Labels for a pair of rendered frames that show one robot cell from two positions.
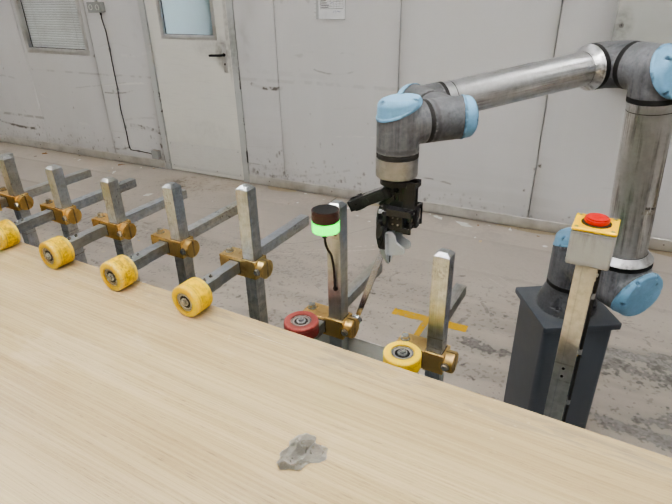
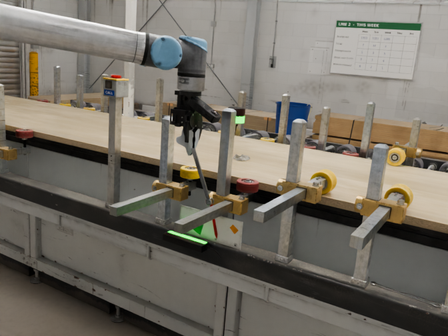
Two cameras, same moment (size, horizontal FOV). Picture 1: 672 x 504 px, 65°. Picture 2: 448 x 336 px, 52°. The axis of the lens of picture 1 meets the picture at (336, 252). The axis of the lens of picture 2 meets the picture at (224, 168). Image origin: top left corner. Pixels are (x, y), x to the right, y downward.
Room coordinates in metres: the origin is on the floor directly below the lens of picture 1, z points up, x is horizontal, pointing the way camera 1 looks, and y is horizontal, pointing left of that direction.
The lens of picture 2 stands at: (2.60, 0.00, 1.33)
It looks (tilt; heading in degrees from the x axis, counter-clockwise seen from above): 14 degrees down; 180
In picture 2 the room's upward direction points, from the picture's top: 5 degrees clockwise
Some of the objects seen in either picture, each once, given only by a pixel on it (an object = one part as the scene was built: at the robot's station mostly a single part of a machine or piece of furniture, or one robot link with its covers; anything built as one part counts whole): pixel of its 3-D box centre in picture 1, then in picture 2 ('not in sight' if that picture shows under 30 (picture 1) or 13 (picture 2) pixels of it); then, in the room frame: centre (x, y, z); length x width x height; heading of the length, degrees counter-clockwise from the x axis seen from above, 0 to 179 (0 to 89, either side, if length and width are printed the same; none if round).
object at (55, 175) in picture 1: (72, 235); not in sight; (1.57, 0.86, 0.87); 0.04 x 0.04 x 0.48; 60
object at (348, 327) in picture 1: (330, 321); (228, 202); (1.08, 0.02, 0.85); 0.14 x 0.06 x 0.05; 60
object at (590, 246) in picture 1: (592, 242); (115, 88); (0.82, -0.44, 1.18); 0.07 x 0.07 x 0.08; 60
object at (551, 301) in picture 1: (568, 292); not in sight; (1.51, -0.78, 0.65); 0.19 x 0.19 x 0.10
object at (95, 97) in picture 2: not in sight; (83, 100); (-6.90, -3.05, 0.23); 2.41 x 0.77 x 0.17; 155
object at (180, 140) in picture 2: (398, 243); (183, 141); (1.10, -0.15, 1.05); 0.06 x 0.03 x 0.09; 60
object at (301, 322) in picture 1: (302, 338); (246, 195); (1.00, 0.08, 0.85); 0.08 x 0.08 x 0.11
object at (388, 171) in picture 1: (397, 167); (190, 84); (1.09, -0.14, 1.24); 0.10 x 0.09 x 0.05; 150
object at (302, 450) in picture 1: (299, 447); (241, 157); (0.63, 0.07, 0.91); 0.09 x 0.07 x 0.02; 117
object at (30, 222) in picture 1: (74, 204); not in sight; (1.65, 0.87, 0.95); 0.50 x 0.04 x 0.04; 150
